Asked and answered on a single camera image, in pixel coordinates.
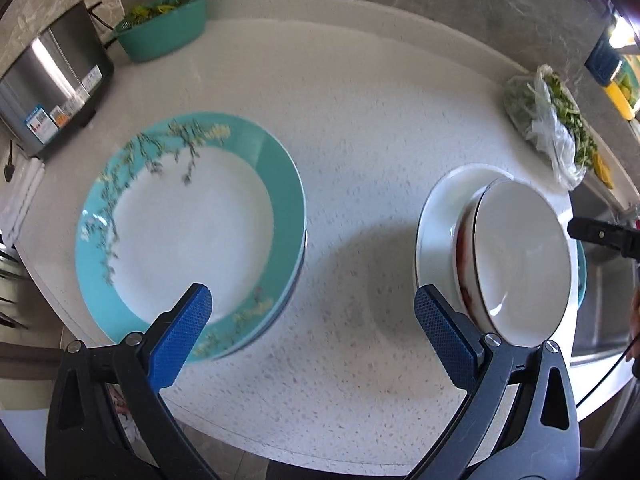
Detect stainless steel appliance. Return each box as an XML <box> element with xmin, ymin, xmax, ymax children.
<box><xmin>0</xmin><ymin>1</ymin><xmax>116</xmax><ymax>160</ymax></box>

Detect dark blue container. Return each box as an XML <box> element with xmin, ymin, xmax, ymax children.
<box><xmin>584</xmin><ymin>35</ymin><xmax>623</xmax><ymax>83</ymax></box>

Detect teal colander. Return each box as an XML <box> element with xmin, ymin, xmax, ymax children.
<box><xmin>112</xmin><ymin>0</ymin><xmax>210</xmax><ymax>63</ymax></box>

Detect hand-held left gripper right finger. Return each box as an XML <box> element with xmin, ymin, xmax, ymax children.
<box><xmin>407</xmin><ymin>284</ymin><xmax>581</xmax><ymax>480</ymax></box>

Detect teal floral plate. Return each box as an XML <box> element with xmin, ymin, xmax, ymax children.
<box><xmin>75</xmin><ymin>111</ymin><xmax>307</xmax><ymax>361</ymax></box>

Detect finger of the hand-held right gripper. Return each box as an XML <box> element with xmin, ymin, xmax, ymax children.
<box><xmin>567</xmin><ymin>216</ymin><xmax>640</xmax><ymax>262</ymax></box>

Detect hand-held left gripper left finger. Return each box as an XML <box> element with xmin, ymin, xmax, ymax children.
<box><xmin>45</xmin><ymin>283</ymin><xmax>221</xmax><ymax>480</ymax></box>

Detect steel sink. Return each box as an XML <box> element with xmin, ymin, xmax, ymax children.
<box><xmin>570</xmin><ymin>180</ymin><xmax>640</xmax><ymax>361</ymax></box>

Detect black wire rack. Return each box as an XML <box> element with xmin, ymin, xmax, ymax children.
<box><xmin>0</xmin><ymin>245</ymin><xmax>29</xmax><ymax>331</ymax></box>

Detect plastic bag of greens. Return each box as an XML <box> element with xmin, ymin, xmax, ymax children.
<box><xmin>502</xmin><ymin>64</ymin><xmax>600</xmax><ymax>191</ymax></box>

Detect small yellow object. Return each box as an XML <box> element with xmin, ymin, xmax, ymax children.
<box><xmin>592</xmin><ymin>152</ymin><xmax>615</xmax><ymax>190</ymax></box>

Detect teal dish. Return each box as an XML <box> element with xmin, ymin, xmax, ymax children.
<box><xmin>576</xmin><ymin>240</ymin><xmax>587</xmax><ymax>311</ymax></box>

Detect leafy greens in colander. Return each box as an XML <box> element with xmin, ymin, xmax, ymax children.
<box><xmin>117</xmin><ymin>0</ymin><xmax>206</xmax><ymax>28</ymax></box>

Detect white towel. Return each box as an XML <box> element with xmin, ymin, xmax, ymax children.
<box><xmin>0</xmin><ymin>157</ymin><xmax>47</xmax><ymax>241</ymax></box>

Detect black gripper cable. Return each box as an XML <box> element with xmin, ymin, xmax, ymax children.
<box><xmin>575</xmin><ymin>335</ymin><xmax>640</xmax><ymax>409</ymax></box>

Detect white plate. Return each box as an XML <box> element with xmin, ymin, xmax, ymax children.
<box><xmin>220</xmin><ymin>230</ymin><xmax>310</xmax><ymax>352</ymax></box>
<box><xmin>415</xmin><ymin>164</ymin><xmax>516</xmax><ymax>306</ymax></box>

